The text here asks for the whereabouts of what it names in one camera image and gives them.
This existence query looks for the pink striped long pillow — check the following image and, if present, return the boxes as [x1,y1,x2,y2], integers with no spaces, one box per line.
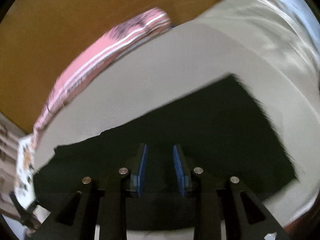
[30,8,171,150]

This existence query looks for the beige curtain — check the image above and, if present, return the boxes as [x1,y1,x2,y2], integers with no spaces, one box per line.
[1,113,25,220]

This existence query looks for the grey mesh bed mat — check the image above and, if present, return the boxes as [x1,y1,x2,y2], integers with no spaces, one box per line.
[36,0,319,239]

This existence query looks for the wooden headboard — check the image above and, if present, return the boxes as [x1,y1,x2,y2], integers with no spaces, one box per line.
[1,0,219,133]

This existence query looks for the white floral pillow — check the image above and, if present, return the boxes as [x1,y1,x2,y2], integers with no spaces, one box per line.
[14,134,36,209]

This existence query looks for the black pants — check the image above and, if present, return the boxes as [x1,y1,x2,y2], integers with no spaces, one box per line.
[32,73,301,231]

